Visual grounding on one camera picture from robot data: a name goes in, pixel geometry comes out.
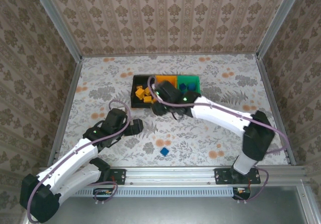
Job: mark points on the small yellow lego brick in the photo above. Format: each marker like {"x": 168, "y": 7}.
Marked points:
{"x": 147, "y": 99}

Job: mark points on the yellow sloped lego piece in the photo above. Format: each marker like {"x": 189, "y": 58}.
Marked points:
{"x": 148, "y": 91}

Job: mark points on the blue lego brick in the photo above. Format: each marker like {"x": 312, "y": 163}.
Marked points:
{"x": 191, "y": 86}
{"x": 164, "y": 151}
{"x": 183, "y": 86}

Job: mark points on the long yellow lego brick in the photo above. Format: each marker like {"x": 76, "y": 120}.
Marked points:
{"x": 138, "y": 86}
{"x": 140, "y": 93}

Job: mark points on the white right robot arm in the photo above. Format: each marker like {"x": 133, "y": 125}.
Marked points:
{"x": 218, "y": 113}

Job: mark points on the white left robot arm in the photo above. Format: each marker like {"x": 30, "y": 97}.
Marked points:
{"x": 72, "y": 158}

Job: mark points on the black plastic container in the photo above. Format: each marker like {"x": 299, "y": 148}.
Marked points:
{"x": 134, "y": 103}

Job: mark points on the orange plastic container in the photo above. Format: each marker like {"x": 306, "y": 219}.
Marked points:
{"x": 168, "y": 79}

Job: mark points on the green plastic container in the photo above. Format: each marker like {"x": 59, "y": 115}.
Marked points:
{"x": 196, "y": 79}

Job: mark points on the grey metal panel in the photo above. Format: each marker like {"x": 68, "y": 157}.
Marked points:
{"x": 170, "y": 211}

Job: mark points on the black connector socket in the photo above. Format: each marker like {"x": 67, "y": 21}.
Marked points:
{"x": 242, "y": 191}

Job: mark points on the aluminium side rail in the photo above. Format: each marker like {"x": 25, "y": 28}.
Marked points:
{"x": 272, "y": 96}
{"x": 69, "y": 96}

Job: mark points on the aluminium back rail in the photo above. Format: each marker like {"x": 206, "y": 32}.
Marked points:
{"x": 175, "y": 55}

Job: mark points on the aluminium front rail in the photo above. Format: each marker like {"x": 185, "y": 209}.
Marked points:
{"x": 170, "y": 176}

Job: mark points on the aluminium frame post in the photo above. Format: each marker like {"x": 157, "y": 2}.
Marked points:
{"x": 279, "y": 20}
{"x": 57, "y": 20}

